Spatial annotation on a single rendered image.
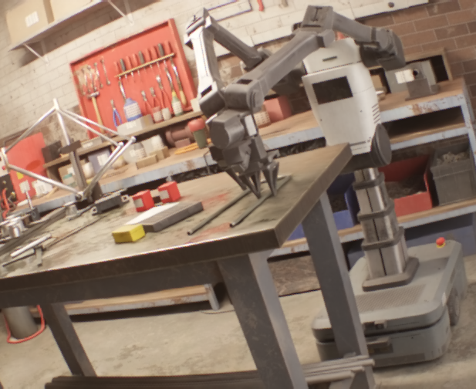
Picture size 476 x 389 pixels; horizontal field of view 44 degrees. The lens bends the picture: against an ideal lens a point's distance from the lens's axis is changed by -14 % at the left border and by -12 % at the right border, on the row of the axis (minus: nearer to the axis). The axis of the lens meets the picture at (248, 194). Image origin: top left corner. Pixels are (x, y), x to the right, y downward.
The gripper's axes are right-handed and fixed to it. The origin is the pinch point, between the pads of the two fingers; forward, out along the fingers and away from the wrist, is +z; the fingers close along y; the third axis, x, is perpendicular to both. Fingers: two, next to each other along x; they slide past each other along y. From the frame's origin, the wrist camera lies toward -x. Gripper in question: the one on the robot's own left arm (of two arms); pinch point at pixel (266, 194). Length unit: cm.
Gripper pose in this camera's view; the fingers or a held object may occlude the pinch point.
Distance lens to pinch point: 162.0
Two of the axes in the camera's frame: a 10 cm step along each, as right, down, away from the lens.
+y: 8.7, -1.9, -4.6
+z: 3.0, 9.3, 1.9
